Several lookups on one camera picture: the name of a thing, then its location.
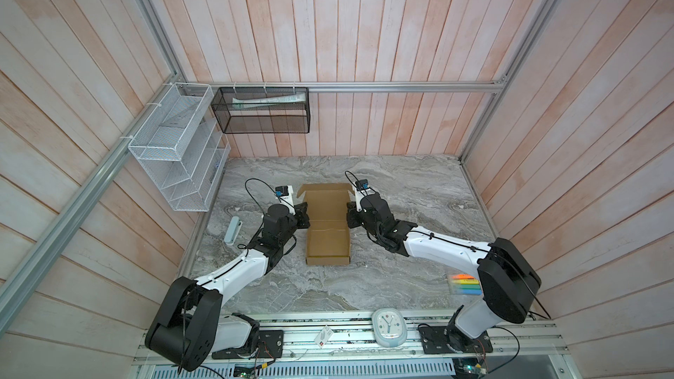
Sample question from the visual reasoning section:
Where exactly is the brown cardboard box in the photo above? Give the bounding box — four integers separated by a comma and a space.
297, 184, 351, 266

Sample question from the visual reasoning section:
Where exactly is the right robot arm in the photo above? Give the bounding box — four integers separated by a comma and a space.
347, 193, 542, 340

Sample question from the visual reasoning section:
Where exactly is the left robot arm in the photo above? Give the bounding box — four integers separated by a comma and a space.
145, 203, 310, 371

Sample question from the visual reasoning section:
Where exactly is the light blue small device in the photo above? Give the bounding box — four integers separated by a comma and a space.
223, 216, 242, 246

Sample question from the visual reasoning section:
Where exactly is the white paper tag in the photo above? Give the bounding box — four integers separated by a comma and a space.
314, 326, 333, 347

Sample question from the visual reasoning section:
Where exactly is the white round clock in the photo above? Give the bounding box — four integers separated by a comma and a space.
371, 308, 407, 347

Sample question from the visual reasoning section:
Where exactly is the colourful marker pack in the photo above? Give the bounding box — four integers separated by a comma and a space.
448, 274, 482, 296

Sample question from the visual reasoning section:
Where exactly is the paper in black basket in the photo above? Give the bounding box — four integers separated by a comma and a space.
231, 93, 307, 111

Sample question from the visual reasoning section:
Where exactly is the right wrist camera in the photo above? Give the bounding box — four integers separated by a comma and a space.
353, 179, 370, 212

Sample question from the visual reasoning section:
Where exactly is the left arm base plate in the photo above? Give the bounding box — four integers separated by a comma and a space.
212, 329, 284, 360

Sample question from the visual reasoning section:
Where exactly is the aluminium rail front frame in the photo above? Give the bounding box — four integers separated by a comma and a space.
130, 310, 581, 378

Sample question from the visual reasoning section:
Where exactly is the black wire mesh basket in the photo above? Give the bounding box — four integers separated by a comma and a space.
211, 86, 312, 135

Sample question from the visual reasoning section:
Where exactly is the white wire mesh shelf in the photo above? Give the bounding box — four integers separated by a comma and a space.
128, 82, 231, 212

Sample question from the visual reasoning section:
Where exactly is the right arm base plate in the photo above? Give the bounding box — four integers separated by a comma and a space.
417, 323, 493, 354

